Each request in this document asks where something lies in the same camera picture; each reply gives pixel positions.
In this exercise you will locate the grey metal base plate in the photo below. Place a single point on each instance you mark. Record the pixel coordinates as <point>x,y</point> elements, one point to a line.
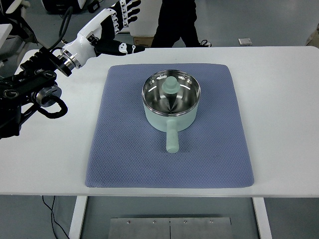
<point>170,228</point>

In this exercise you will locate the right white table leg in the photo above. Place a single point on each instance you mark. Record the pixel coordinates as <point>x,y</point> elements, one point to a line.
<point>262,218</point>

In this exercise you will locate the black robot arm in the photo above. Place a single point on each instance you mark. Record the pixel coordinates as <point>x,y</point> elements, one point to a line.
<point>33,90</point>

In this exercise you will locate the green pot with handle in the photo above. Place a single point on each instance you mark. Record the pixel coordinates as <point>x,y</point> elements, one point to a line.
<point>172,117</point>

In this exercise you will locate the small grey floor plate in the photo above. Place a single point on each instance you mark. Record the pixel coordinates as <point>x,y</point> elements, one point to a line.
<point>245,41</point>

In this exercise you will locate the person in black trousers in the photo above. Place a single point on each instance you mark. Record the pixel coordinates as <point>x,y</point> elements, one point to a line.
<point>177,21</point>

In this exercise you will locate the blue textured mat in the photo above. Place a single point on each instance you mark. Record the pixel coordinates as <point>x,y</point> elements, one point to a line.
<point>128,152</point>

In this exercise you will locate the white pedestal stand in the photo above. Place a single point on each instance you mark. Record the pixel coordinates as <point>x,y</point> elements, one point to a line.
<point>147,21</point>

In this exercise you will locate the person in beige clothes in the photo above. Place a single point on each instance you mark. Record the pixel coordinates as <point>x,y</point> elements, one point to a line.
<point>313,39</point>

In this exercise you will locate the glass lid green knob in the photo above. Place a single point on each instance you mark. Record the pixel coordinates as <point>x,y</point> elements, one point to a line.
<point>171,93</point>

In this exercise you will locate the cardboard box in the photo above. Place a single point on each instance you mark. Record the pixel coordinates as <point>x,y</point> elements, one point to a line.
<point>145,41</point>

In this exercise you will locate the left white table leg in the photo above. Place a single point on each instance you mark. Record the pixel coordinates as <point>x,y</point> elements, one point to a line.
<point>78,217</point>

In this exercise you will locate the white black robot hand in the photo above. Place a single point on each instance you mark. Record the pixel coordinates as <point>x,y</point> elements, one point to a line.
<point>98,35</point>

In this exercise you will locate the white table leg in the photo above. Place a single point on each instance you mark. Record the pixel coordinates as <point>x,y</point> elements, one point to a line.
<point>262,218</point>
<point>78,217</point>

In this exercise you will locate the black equipment top left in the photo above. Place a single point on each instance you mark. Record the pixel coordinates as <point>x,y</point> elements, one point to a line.
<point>61,6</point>

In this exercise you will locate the chair at left edge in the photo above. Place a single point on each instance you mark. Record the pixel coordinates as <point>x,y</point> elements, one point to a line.
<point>13,12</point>

